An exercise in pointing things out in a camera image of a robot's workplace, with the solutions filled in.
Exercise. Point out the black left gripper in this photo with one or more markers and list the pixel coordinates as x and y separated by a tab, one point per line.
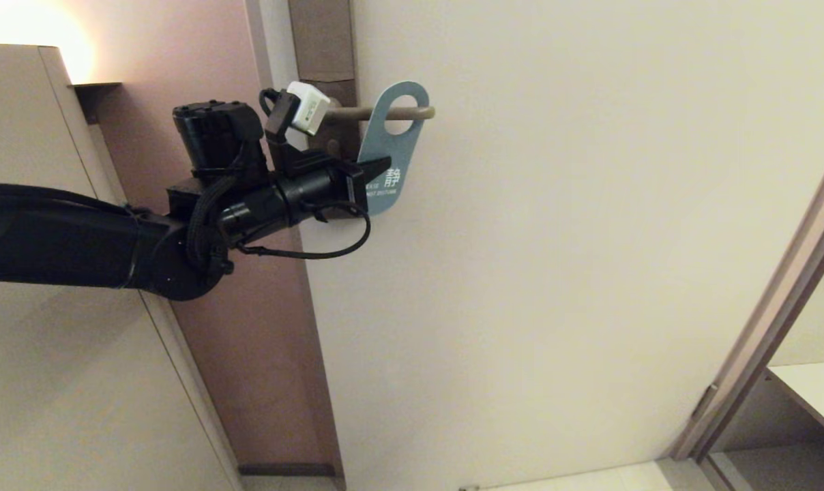
289	201

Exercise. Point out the white and blue door hanger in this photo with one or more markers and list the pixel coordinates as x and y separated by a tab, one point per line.
402	146

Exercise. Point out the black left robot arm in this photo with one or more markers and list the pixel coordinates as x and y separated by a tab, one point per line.
57	239

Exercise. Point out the brown door lock plate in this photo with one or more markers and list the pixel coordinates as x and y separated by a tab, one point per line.
323	41

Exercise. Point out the dark baseboard strip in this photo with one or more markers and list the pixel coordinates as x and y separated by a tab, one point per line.
286	470

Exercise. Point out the beige closet shelf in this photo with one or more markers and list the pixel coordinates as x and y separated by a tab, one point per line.
818	395

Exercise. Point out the black left camera bracket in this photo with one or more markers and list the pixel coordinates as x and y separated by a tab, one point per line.
289	146

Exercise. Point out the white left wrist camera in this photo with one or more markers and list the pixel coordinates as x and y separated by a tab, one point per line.
310	107

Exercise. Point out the dark wall lamp bracket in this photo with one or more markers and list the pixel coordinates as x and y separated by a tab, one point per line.
98	95

